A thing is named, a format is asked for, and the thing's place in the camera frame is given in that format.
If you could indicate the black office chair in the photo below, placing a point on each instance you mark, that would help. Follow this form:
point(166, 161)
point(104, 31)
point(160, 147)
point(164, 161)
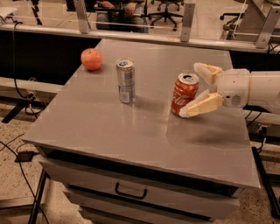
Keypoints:
point(163, 13)

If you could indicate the grey drawer cabinet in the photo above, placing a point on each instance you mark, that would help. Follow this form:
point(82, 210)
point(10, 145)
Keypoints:
point(194, 169)

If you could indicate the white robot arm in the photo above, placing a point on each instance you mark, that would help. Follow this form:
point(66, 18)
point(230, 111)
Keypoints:
point(264, 90)

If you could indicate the red apple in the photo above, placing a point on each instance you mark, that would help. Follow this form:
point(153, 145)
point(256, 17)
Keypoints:
point(91, 59)

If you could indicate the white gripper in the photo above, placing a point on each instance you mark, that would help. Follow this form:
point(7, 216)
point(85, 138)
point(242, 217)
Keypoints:
point(234, 87)

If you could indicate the black power adapter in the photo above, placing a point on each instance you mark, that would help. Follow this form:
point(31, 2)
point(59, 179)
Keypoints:
point(25, 156)

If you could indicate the seated person in background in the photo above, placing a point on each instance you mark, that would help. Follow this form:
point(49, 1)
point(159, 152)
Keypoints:
point(130, 19)

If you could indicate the silver slim drink can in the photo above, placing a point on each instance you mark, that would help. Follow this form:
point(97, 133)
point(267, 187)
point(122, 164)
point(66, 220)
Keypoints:
point(125, 70)

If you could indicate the red coke can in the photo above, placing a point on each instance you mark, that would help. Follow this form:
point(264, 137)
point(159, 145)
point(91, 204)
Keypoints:
point(185, 89)

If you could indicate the metal glass partition rail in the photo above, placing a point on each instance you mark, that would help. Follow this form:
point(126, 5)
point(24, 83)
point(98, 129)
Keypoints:
point(53, 19)

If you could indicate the black drawer handle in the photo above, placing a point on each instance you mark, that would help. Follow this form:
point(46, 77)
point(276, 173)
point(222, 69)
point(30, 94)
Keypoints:
point(135, 192)

